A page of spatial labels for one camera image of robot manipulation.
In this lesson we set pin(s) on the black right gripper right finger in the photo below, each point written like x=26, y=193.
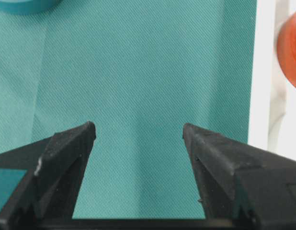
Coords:
x=242, y=182

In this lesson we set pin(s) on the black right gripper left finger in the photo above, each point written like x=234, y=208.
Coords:
x=42, y=180

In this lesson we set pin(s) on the teal tape roll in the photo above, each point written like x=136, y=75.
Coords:
x=25, y=7

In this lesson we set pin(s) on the green table cloth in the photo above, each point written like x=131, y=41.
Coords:
x=139, y=70

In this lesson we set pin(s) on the red tape roll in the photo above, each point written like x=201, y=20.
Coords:
x=286, y=49

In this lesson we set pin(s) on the white plastic tray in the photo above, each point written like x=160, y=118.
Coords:
x=272, y=119

